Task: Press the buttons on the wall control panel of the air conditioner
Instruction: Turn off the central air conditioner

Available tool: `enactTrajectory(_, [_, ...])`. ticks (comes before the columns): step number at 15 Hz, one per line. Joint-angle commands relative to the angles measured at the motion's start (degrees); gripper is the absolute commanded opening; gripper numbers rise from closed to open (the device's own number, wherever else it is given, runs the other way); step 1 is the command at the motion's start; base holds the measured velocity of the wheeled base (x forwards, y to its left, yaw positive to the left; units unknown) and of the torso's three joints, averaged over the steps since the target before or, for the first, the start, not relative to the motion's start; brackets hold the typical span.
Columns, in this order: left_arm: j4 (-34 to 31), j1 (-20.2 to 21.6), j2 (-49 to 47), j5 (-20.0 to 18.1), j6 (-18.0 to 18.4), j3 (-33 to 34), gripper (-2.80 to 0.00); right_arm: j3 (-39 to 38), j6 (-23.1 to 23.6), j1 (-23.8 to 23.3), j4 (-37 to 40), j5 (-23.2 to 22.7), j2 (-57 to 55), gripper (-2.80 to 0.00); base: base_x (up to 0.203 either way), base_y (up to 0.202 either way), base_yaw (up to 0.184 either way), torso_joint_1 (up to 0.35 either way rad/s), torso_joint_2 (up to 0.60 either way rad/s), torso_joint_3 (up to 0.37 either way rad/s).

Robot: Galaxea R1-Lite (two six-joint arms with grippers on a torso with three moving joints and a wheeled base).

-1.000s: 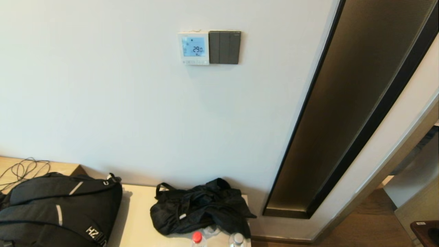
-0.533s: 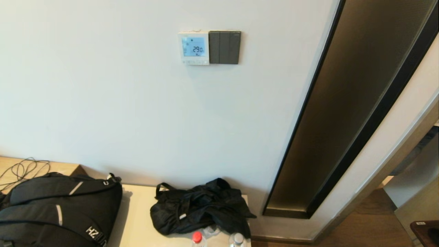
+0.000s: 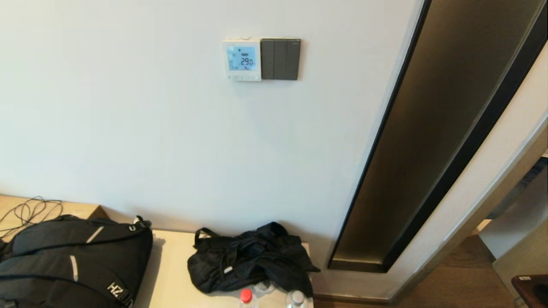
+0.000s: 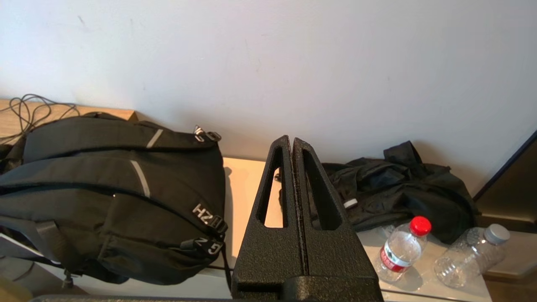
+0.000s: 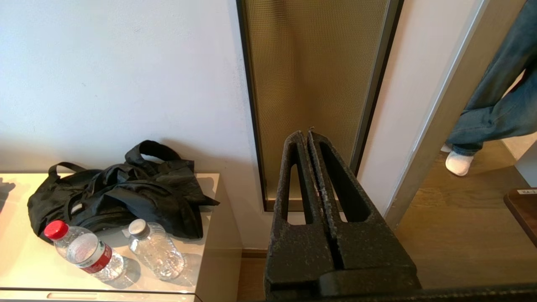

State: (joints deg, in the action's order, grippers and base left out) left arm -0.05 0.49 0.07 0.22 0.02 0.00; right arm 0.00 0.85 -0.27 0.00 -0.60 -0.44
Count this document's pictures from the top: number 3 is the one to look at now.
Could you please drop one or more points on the white wall thermostat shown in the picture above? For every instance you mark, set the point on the white wall thermostat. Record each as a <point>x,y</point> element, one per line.
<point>242,60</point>

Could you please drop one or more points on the crumpled black fabric bag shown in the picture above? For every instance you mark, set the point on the crumpled black fabric bag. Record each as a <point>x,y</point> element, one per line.
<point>248,261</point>

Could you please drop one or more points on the clear water bottle red cap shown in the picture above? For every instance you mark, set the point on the clear water bottle red cap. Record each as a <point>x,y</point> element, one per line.
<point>246,296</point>

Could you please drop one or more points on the clear water bottle silver cap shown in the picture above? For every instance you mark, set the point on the clear water bottle silver cap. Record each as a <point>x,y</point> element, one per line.
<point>297,298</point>

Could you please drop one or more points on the brown wooden baseboard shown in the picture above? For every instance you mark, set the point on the brown wooden baseboard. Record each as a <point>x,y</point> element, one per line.
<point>351,298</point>

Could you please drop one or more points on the light wooden desk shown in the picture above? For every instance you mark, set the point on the light wooden desk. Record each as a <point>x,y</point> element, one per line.
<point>72,209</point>

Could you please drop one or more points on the black backpack with grey stripes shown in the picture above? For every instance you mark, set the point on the black backpack with grey stripes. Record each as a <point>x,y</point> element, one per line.
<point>64,265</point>

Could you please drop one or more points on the dark brown wooden table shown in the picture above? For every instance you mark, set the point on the dark brown wooden table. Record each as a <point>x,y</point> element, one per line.
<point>533,291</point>

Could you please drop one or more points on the dark grey triple wall switch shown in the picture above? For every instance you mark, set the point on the dark grey triple wall switch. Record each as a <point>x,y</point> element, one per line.
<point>280,59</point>

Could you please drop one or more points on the bronze glass panel black frame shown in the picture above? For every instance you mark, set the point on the bronze glass panel black frame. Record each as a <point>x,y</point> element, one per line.
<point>428,128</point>

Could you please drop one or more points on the grey metal door frame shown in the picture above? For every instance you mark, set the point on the grey metal door frame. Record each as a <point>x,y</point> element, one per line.
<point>492,194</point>

